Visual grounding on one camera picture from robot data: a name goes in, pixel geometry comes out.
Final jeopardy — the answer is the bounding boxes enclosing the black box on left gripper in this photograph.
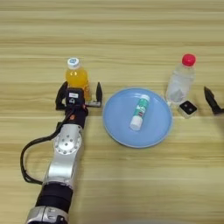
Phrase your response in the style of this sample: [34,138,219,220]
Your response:
[65,87,86,107]

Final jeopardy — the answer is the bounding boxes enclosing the orange juice bottle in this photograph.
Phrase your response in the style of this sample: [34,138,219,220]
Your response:
[65,57,93,102]

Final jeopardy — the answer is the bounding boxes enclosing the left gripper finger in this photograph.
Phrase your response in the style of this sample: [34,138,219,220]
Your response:
[95,81,103,102]
[55,81,69,111]

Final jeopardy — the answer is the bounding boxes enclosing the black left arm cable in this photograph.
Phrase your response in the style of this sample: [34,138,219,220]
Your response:
[20,113,73,186]

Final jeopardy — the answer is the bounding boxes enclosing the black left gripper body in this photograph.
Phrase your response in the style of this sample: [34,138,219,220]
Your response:
[55,101,102,130]

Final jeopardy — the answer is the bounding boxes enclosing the white green glue stick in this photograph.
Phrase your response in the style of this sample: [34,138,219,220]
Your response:
[129,94,151,131]

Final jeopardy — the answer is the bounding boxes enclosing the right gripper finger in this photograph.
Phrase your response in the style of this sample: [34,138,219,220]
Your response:
[203,86,221,116]

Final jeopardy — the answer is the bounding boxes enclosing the blue round plate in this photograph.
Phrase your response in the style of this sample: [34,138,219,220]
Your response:
[101,87,174,149]

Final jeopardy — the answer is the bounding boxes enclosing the small black white cube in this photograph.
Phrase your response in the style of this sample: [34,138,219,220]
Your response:
[178,100,199,119]

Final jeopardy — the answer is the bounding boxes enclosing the clear bottle red cap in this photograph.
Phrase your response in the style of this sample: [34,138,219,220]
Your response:
[164,53,197,108]

